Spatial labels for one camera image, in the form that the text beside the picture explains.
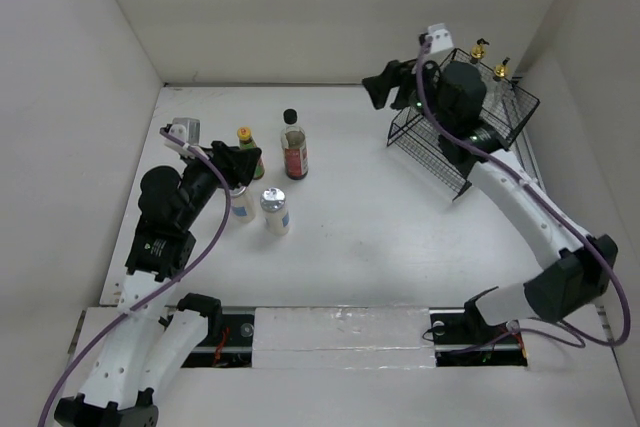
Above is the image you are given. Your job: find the yellow cap chili sauce bottle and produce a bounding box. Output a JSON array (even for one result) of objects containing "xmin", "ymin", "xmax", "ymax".
[{"xmin": 237, "ymin": 127, "xmax": 265, "ymax": 180}]

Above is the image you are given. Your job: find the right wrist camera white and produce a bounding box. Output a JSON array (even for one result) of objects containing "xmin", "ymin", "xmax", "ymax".
[{"xmin": 419, "ymin": 23, "xmax": 454, "ymax": 55}]

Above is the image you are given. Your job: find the metal base rail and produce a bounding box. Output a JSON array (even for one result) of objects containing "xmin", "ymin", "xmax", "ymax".
[{"xmin": 183, "ymin": 308, "xmax": 528, "ymax": 370}]

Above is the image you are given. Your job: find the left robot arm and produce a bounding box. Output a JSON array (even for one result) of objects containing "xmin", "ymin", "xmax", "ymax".
[{"xmin": 54, "ymin": 136, "xmax": 261, "ymax": 426}]

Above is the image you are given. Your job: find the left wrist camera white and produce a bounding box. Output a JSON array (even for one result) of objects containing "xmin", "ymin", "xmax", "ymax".
[{"xmin": 160, "ymin": 117, "xmax": 201, "ymax": 152}]

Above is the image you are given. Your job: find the dark sauce glass cruet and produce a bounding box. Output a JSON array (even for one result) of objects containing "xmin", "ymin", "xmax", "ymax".
[{"xmin": 488, "ymin": 57, "xmax": 510, "ymax": 110}]

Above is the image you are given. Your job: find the black wire basket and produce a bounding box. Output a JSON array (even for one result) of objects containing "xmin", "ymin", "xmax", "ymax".
[{"xmin": 387, "ymin": 48, "xmax": 539, "ymax": 198}]

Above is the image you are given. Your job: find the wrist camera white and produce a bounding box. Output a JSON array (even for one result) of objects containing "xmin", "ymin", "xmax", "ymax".
[
  {"xmin": 419, "ymin": 23, "xmax": 454, "ymax": 55},
  {"xmin": 160, "ymin": 117, "xmax": 201, "ymax": 152}
]

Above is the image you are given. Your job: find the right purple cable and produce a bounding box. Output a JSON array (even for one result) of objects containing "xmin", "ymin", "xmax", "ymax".
[{"xmin": 415, "ymin": 44, "xmax": 632, "ymax": 348}]

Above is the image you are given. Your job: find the white jar silver lid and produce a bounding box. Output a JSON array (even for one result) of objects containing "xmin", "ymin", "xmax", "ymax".
[
  {"xmin": 260, "ymin": 187, "xmax": 290, "ymax": 236},
  {"xmin": 231, "ymin": 186, "xmax": 256, "ymax": 223}
]

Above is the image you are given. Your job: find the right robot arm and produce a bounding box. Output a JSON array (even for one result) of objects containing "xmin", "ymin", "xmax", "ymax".
[{"xmin": 362, "ymin": 58, "xmax": 624, "ymax": 341}]

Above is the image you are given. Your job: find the glass cruet gold cap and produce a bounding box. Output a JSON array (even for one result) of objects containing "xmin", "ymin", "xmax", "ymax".
[{"xmin": 469, "ymin": 38, "xmax": 489, "ymax": 69}]

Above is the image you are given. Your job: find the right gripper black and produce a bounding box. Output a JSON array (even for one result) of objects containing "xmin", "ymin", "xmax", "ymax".
[{"xmin": 362, "ymin": 51, "xmax": 453, "ymax": 134}]

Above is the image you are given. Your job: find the black cap red label bottle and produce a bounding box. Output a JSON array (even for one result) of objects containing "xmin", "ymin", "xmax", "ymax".
[{"xmin": 281, "ymin": 108, "xmax": 309, "ymax": 180}]

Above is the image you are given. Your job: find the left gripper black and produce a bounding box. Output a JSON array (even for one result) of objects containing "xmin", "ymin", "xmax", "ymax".
[{"xmin": 176, "ymin": 140, "xmax": 259, "ymax": 228}]

